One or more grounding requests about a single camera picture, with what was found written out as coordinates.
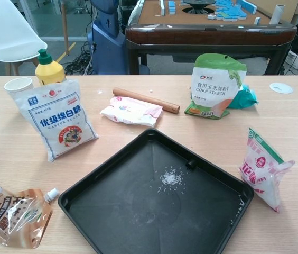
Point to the clear bag of bread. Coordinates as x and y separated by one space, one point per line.
14 214

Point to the white castor sugar bag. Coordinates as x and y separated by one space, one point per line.
59 121

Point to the wooden rolling pin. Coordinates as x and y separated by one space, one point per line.
128 94

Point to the black mahjong table hub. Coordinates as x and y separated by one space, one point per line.
196 5

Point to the pink wet wipes pack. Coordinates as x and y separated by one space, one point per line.
130 111

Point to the pink snack packet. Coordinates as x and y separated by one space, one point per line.
262 172

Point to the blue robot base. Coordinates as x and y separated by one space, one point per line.
109 53

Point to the white round table grommet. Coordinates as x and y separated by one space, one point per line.
281 88

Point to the white paper cup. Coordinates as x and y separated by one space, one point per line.
18 86

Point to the green white corn starch bag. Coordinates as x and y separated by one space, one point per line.
212 84

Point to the white plastic chair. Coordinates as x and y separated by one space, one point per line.
6 34

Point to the dark wood mahjong table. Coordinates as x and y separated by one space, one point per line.
204 33

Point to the yellow bottle green cap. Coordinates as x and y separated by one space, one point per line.
49 72

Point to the pile of white rice grains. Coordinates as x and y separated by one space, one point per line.
170 178

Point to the green teal snack bags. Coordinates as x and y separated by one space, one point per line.
245 98

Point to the white mahjong tile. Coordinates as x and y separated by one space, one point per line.
257 20

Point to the white paper roll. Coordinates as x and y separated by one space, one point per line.
278 14

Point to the black plastic tray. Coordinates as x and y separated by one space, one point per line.
138 211

